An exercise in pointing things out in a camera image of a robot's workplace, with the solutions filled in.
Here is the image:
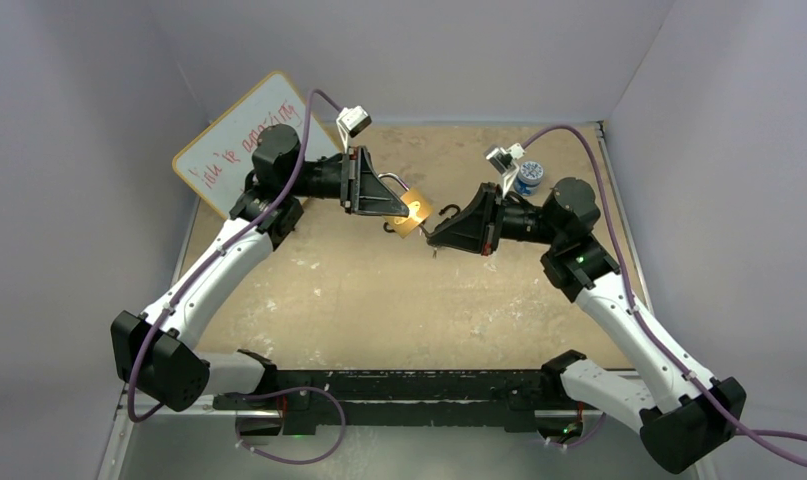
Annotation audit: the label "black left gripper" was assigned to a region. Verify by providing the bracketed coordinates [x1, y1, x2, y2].
[287, 147, 409, 217]

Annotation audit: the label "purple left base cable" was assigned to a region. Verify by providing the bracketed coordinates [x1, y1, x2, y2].
[234, 388, 346, 466]

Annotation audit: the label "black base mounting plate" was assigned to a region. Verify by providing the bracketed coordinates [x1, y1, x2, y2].
[213, 369, 595, 442]

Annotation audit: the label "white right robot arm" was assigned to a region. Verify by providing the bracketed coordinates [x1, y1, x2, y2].
[427, 177, 747, 474]

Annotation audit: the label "small silver keys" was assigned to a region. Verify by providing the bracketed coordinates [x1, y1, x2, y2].
[420, 227, 439, 260]

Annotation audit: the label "blue white round jar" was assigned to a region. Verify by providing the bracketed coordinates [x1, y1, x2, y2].
[513, 161, 545, 196]

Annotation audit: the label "whiteboard with red writing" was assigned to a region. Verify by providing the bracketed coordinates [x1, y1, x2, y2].
[172, 71, 340, 218]

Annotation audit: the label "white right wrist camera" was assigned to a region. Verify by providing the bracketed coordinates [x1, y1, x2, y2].
[484, 143, 525, 198]

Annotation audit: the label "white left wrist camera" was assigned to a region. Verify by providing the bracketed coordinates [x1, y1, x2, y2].
[335, 106, 372, 153]

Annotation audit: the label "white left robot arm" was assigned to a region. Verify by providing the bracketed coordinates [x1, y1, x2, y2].
[110, 125, 410, 421]

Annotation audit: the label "brass padlock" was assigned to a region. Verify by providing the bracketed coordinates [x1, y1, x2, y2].
[379, 172, 434, 238]

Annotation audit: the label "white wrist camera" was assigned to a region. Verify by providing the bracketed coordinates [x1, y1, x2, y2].
[335, 106, 372, 153]
[484, 143, 525, 198]

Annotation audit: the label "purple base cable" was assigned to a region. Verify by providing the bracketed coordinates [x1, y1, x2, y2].
[234, 388, 346, 466]
[543, 410, 606, 452]

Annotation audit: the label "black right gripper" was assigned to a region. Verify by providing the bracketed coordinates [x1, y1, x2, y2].
[431, 183, 564, 257]

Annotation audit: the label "black padlock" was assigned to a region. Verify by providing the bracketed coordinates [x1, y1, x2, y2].
[438, 203, 461, 218]

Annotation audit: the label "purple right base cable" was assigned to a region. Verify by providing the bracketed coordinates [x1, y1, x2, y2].
[543, 410, 606, 452]

